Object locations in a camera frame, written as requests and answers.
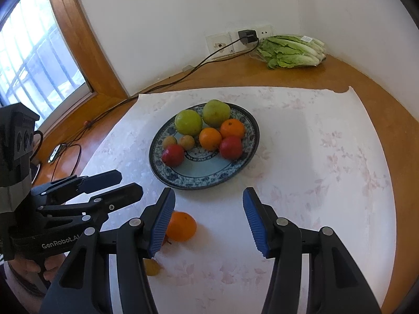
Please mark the orange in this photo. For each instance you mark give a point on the orange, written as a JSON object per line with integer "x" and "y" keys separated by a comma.
{"x": 232, "y": 128}
{"x": 182, "y": 226}
{"x": 210, "y": 138}

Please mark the small brown pear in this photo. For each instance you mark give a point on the small brown pear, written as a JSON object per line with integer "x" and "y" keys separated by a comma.
{"x": 170, "y": 141}

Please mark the white coaxial wall socket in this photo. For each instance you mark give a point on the white coaxial wall socket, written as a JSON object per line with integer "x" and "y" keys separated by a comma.
{"x": 217, "y": 45}

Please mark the green apple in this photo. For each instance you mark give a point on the green apple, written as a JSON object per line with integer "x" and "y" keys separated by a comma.
{"x": 188, "y": 122}
{"x": 215, "y": 113}

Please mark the bagged romaine lettuce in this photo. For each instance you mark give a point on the bagged romaine lettuce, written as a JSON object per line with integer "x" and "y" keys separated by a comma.
{"x": 288, "y": 52}

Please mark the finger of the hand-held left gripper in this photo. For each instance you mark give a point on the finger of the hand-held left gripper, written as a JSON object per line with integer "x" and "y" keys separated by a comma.
{"x": 98, "y": 180}
{"x": 124, "y": 194}

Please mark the wooden window frame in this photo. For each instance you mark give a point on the wooden window frame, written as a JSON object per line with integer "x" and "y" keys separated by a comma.
{"x": 81, "y": 39}

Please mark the brown kiwi fruit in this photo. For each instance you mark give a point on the brown kiwi fruit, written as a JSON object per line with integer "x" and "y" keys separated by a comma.
{"x": 187, "y": 141}

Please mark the window with metal bars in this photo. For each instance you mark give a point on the window with metal bars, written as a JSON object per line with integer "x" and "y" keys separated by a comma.
{"x": 32, "y": 55}

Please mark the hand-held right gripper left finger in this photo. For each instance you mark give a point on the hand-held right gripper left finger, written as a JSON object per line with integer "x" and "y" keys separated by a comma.
{"x": 162, "y": 222}

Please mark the white floral tablecloth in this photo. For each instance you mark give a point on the white floral tablecloth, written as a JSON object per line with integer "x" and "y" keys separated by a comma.
{"x": 311, "y": 170}

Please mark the blue floral ceramic plate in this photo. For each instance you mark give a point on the blue floral ceramic plate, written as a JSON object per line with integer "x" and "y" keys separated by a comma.
{"x": 209, "y": 173}

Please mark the white power wall outlet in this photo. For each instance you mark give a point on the white power wall outlet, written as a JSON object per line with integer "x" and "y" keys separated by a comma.
{"x": 265, "y": 32}

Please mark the small yellow pear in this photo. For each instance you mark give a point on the small yellow pear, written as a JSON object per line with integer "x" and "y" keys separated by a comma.
{"x": 153, "y": 267}

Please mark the black charger plug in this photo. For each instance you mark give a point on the black charger plug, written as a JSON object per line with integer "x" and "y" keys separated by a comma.
{"x": 247, "y": 36}

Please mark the person's left hand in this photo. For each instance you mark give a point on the person's left hand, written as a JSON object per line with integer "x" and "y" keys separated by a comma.
{"x": 26, "y": 265}

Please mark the small white device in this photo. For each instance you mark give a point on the small white device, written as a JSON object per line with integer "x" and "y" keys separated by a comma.
{"x": 55, "y": 151}

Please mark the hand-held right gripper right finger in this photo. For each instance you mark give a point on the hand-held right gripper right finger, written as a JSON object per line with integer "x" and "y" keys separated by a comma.
{"x": 257, "y": 222}

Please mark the red apple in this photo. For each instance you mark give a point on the red apple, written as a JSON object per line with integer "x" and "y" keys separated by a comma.
{"x": 172, "y": 155}
{"x": 231, "y": 147}

